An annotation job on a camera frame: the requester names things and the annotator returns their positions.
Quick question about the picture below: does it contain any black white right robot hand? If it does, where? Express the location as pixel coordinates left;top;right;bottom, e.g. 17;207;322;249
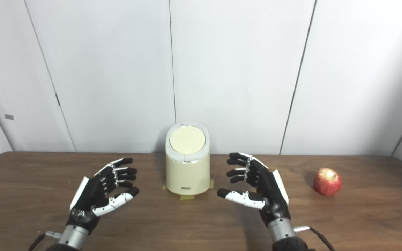
217;152;291;228

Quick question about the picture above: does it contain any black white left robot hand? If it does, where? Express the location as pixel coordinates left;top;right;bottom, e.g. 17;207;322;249
67;158;140;233

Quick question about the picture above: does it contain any red apple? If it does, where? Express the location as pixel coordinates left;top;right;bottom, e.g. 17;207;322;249
313;168;343;196

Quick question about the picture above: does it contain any cream round bin lid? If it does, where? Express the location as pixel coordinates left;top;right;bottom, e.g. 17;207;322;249
169;125;207;154

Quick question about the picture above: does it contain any cream-colored bin body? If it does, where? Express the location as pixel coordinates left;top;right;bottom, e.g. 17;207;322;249
165;122;211;196

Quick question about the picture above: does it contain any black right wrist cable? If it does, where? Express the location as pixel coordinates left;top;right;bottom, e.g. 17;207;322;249
293;226;336;251

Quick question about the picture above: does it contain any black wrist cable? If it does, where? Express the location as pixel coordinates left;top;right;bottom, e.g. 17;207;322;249
28;231;62;251
293;226;336;251

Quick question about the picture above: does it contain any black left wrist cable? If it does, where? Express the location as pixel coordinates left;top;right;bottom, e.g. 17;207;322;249
28;231;62;251

